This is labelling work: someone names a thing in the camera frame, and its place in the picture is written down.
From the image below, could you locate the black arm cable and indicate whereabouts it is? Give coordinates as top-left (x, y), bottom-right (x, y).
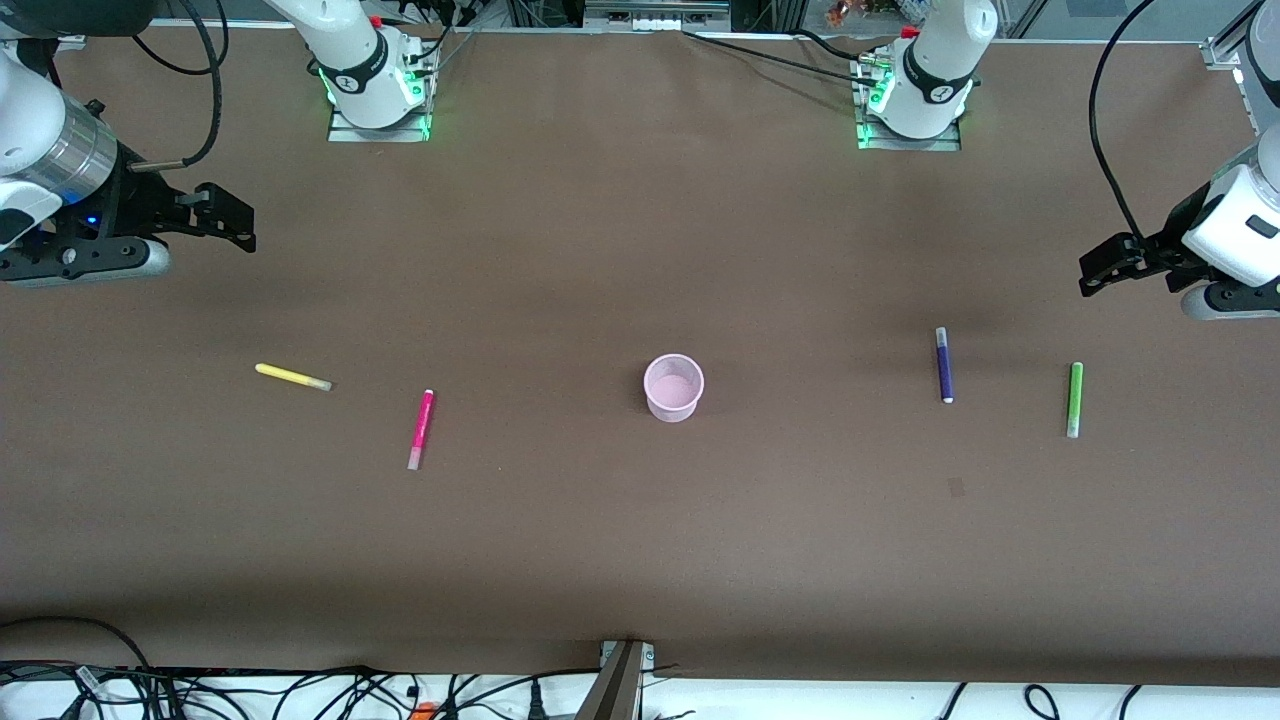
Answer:
top-left (1088, 0), bottom-right (1263, 243)
top-left (128, 0), bottom-right (223, 173)

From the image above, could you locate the grey metal camera mount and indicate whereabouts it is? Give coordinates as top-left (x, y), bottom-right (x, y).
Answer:
top-left (575, 640), bottom-right (657, 720)

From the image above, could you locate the pink pen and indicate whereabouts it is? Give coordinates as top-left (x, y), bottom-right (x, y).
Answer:
top-left (406, 388), bottom-right (436, 472)

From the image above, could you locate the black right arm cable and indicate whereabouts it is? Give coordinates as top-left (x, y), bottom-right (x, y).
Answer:
top-left (128, 0), bottom-right (223, 173)

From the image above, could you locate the long black table cable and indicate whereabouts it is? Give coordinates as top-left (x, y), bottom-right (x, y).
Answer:
top-left (683, 29), bottom-right (873, 79)

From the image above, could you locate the aluminium frame rail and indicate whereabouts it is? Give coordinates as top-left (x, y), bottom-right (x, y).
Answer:
top-left (1203, 0), bottom-right (1280, 136)

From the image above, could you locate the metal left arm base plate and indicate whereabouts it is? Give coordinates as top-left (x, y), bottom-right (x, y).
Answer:
top-left (852, 55), bottom-right (963, 153)

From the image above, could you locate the yellow pen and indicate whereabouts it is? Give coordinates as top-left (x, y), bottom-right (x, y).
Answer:
top-left (254, 362), bottom-right (334, 393)

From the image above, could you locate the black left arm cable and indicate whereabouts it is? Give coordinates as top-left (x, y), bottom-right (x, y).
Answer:
top-left (1088, 0), bottom-right (1263, 243)

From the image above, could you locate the pink pen holder cup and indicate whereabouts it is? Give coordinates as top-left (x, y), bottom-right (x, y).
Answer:
top-left (643, 353), bottom-right (706, 424)

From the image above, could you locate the black arched cable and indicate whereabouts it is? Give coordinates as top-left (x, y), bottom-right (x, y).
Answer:
top-left (0, 615), bottom-right (153, 673)

